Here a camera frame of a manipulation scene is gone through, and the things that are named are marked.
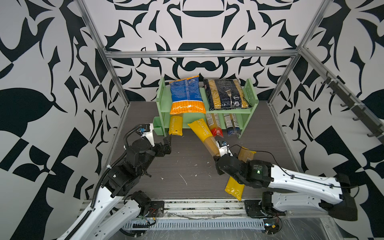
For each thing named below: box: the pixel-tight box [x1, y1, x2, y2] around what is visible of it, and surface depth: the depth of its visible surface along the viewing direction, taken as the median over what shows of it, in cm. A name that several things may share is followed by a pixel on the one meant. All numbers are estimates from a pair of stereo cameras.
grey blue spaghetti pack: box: [224, 113, 241, 137], surface depth 91 cm
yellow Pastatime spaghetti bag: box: [187, 118, 220, 157], surface depth 79 cm
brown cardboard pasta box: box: [238, 146, 257, 163], surface depth 93 cm
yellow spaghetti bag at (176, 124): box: [168, 113, 184, 136], surface depth 91 cm
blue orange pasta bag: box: [169, 75, 207, 115], surface depth 79 cm
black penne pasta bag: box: [203, 78, 251, 111], surface depth 80 cm
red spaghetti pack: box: [206, 113, 224, 138], surface depth 90 cm
